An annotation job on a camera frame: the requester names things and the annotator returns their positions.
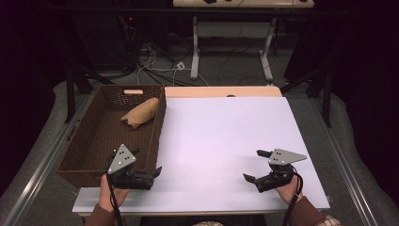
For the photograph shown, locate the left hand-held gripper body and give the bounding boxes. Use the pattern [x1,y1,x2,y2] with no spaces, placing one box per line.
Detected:
[107,143,154,191]

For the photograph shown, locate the tan pants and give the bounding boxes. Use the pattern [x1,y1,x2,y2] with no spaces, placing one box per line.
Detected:
[120,97,160,130]

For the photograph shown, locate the black metal frame bar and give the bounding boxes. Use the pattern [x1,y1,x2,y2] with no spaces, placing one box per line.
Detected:
[46,7,349,17]

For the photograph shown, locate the bundle of black cables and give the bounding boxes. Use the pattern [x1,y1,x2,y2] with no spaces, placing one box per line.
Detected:
[117,15,197,88]

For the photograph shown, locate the white cable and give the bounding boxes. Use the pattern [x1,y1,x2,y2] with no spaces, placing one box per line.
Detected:
[136,62,210,88]

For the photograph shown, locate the aluminium rail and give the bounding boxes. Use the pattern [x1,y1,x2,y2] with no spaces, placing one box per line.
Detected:
[309,97,379,226]
[2,93,95,226]

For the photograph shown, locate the person's right hand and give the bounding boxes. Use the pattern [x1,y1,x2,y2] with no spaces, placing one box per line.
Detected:
[275,175,304,205]

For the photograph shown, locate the wooden table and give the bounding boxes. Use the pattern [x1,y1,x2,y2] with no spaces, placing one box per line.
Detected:
[76,86,331,218]

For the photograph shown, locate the black metal stand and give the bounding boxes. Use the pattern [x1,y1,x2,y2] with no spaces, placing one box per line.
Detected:
[279,62,334,128]
[64,62,115,124]

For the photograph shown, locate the white table mat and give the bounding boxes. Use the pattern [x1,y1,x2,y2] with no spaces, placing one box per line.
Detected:
[72,96,331,215]

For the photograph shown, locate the left hand-held gripper black cable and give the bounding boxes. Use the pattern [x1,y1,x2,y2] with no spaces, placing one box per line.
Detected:
[105,153,125,226]

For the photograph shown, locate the hand-held gripper black cable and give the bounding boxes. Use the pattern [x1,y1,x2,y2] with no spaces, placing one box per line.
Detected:
[105,153,125,226]
[281,166,305,226]

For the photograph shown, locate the brown woven basket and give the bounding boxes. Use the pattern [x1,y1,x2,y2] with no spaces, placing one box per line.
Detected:
[56,84,168,188]

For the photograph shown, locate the white desk with metal legs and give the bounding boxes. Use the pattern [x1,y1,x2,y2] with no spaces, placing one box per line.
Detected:
[172,0,315,83]

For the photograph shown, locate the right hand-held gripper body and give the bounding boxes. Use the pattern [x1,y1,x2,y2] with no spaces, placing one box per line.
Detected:
[254,148,308,193]

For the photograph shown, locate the right hand-held gripper black cable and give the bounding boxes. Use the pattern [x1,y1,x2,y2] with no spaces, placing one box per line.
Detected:
[281,166,305,226]

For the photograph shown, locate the person's left hand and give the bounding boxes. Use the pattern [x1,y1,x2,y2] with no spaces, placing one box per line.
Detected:
[98,173,131,213]

